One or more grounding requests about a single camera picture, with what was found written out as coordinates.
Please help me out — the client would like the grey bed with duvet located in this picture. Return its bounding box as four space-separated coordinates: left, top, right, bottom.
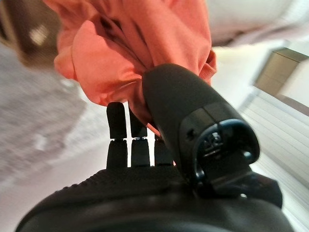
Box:
206 0 309 48

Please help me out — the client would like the grey streaked rug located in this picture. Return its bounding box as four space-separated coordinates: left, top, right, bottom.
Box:
0 43 87 184

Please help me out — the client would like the brown wooden nightstand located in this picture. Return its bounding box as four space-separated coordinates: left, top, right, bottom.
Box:
253 47 309 97

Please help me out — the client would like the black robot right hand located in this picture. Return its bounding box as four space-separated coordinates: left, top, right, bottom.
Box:
14 63 294 232

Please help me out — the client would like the orange garment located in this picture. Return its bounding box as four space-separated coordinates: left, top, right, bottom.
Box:
43 0 218 137

